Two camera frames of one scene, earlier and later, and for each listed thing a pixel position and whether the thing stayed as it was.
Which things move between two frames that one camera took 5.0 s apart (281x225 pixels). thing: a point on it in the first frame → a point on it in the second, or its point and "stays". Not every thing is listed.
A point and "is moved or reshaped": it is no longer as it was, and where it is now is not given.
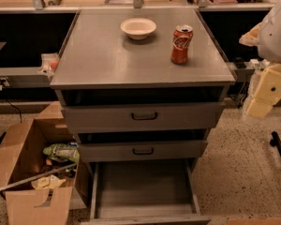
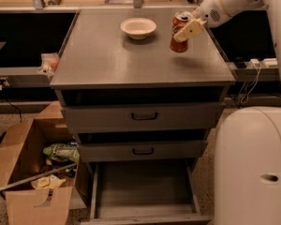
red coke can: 182,36 is moved or reshaped
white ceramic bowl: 138,28 stays
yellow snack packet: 49,182 stays
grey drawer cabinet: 141,118 stays
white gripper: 275,39 → 210,12
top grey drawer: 123,117 stays
